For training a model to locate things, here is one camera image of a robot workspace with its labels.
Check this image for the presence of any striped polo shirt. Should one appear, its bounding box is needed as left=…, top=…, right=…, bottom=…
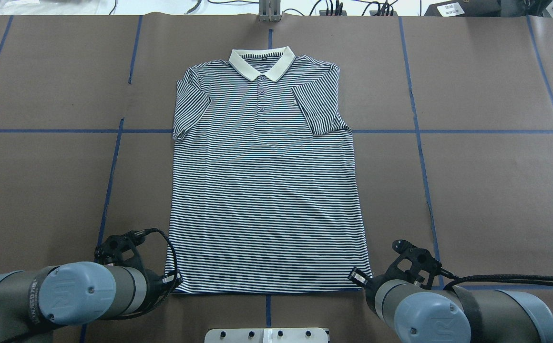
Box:
left=164, top=46, right=373, bottom=294

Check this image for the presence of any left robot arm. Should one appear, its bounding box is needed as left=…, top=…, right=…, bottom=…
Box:
left=0, top=262, right=183, bottom=343

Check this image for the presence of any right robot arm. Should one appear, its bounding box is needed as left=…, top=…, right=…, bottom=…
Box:
left=348, top=268, right=553, bottom=343

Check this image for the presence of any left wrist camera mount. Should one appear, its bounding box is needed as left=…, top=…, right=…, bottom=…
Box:
left=94, top=230, right=149, bottom=275

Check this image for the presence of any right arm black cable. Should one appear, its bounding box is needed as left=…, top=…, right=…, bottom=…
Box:
left=439, top=268, right=553, bottom=289

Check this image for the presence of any aluminium frame post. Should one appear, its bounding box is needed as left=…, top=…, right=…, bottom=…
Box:
left=257, top=0, right=282, bottom=22

